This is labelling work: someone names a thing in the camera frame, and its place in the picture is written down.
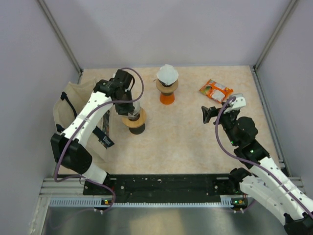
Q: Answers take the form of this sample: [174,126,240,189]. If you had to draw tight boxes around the blue ribbed glass dripper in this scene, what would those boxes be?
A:
[160,81,172,87]

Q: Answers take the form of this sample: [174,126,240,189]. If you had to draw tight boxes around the wooden ring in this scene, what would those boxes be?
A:
[121,109,147,129]
[156,80,179,94]

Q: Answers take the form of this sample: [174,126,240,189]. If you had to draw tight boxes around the orange snack packet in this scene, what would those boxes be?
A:
[199,79,233,103]

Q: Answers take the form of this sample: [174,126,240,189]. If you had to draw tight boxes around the purple cable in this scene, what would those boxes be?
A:
[53,68,145,216]
[214,96,313,220]

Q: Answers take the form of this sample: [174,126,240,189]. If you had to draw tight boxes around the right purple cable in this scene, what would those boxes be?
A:
[214,96,313,220]

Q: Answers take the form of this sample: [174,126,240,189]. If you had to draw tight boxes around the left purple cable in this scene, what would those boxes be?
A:
[53,68,145,216]

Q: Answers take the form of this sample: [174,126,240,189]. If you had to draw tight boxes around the beige canvas tote bag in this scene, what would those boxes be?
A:
[53,78,114,161]

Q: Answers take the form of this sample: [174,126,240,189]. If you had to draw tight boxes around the aluminium frame rail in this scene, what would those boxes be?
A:
[39,177,306,209]

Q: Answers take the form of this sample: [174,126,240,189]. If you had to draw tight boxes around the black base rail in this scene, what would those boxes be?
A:
[83,174,248,207]

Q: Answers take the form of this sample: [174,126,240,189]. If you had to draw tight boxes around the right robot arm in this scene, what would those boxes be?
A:
[201,106,313,235]

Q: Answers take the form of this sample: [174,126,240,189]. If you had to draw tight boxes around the orange glass carafe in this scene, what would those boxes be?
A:
[159,93,175,105]

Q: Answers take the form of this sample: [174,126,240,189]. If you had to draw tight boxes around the dark glass carafe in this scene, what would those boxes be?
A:
[129,124,145,135]

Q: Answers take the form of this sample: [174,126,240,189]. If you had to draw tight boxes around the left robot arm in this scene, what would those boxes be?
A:
[50,68,135,194]

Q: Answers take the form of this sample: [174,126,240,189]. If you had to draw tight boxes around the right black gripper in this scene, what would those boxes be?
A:
[201,101,239,146]

